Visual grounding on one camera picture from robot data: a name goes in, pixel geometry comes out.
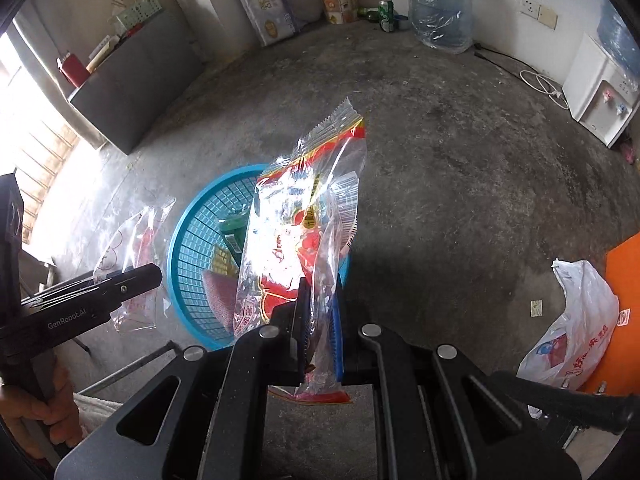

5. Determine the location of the large clear water jug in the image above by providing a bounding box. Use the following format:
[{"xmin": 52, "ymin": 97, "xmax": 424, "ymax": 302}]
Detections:
[{"xmin": 404, "ymin": 0, "xmax": 474, "ymax": 55}]

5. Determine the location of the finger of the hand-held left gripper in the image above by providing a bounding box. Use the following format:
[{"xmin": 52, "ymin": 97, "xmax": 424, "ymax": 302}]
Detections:
[{"xmin": 20, "ymin": 263, "xmax": 164, "ymax": 318}]

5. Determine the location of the white cable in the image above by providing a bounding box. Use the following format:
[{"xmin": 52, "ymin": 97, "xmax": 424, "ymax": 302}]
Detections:
[{"xmin": 519, "ymin": 69, "xmax": 569, "ymax": 109}]

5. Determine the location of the white water dispenser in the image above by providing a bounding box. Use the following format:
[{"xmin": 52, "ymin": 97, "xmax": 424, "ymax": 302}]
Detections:
[{"xmin": 562, "ymin": 32, "xmax": 639, "ymax": 149}]

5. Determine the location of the dark green packet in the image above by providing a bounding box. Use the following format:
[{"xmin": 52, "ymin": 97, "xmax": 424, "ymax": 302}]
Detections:
[{"xmin": 219, "ymin": 214, "xmax": 252, "ymax": 257}]

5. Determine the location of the red thermos bottle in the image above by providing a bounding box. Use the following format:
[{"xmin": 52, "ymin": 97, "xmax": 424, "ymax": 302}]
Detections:
[{"xmin": 57, "ymin": 51, "xmax": 92, "ymax": 89}]

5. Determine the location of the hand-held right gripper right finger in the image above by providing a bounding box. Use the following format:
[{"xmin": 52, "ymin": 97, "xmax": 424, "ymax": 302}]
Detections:
[{"xmin": 327, "ymin": 277, "xmax": 583, "ymax": 480}]

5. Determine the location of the barred window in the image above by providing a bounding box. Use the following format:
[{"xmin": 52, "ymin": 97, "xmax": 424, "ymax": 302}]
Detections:
[{"xmin": 0, "ymin": 34, "xmax": 87, "ymax": 247}]

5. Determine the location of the blue plastic mesh basket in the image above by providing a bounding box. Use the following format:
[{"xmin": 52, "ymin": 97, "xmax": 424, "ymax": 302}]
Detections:
[{"xmin": 167, "ymin": 163, "xmax": 352, "ymax": 352}]

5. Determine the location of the wall socket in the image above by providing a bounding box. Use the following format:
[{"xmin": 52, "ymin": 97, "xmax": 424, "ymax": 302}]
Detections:
[{"xmin": 519, "ymin": 0, "xmax": 559, "ymax": 30}]

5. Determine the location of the orange box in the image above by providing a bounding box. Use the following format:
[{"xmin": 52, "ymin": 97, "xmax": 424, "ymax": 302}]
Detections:
[{"xmin": 582, "ymin": 232, "xmax": 640, "ymax": 397}]

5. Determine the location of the person's left hand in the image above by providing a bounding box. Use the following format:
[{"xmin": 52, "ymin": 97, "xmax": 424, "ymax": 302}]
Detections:
[{"xmin": 0, "ymin": 359, "xmax": 84, "ymax": 449}]

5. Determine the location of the blue water jug on dispenser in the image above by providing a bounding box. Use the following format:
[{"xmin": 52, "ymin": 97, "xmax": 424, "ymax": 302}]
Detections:
[{"xmin": 597, "ymin": 4, "xmax": 640, "ymax": 82}]

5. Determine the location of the clear bag with red print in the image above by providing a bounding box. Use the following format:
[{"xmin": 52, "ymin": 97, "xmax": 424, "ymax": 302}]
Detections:
[{"xmin": 233, "ymin": 97, "xmax": 367, "ymax": 405}]

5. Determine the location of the grey cabinet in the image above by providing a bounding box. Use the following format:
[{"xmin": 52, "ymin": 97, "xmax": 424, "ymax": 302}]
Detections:
[{"xmin": 67, "ymin": 9, "xmax": 207, "ymax": 156}]

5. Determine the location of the black metal bar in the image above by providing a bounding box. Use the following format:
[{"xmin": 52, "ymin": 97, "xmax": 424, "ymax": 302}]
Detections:
[{"xmin": 492, "ymin": 371, "xmax": 640, "ymax": 437}]

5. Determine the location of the black cable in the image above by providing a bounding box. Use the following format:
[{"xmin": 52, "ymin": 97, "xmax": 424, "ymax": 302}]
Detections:
[{"xmin": 472, "ymin": 44, "xmax": 532, "ymax": 74}]

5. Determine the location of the clear bag with thin print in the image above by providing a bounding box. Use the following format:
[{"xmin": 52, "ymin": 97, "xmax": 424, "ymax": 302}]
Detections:
[{"xmin": 92, "ymin": 195, "xmax": 177, "ymax": 334}]

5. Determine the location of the pink textured pad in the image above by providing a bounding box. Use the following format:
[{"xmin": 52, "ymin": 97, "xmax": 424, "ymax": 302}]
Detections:
[{"xmin": 202, "ymin": 267, "xmax": 244, "ymax": 332}]

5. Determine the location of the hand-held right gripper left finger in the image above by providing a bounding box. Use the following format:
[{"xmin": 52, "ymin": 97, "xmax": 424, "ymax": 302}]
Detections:
[{"xmin": 52, "ymin": 277, "xmax": 311, "ymax": 480}]

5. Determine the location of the toilet paper pack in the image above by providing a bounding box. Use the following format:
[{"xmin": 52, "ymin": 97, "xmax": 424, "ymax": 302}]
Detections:
[{"xmin": 223, "ymin": 0, "xmax": 302, "ymax": 47}]

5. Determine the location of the white plastic shopping bag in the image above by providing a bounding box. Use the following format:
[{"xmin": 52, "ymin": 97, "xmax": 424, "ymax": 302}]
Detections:
[{"xmin": 517, "ymin": 258, "xmax": 621, "ymax": 394}]

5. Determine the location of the green perforated storage basket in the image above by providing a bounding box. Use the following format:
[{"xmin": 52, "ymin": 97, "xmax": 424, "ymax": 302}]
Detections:
[{"xmin": 115, "ymin": 0, "xmax": 164, "ymax": 32}]

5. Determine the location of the white pot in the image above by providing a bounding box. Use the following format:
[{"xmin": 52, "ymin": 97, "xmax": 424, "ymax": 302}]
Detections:
[{"xmin": 289, "ymin": 0, "xmax": 322, "ymax": 24}]

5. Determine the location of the stack of books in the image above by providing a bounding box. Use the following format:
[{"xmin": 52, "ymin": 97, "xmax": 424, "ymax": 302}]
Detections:
[{"xmin": 86, "ymin": 34, "xmax": 126, "ymax": 74}]

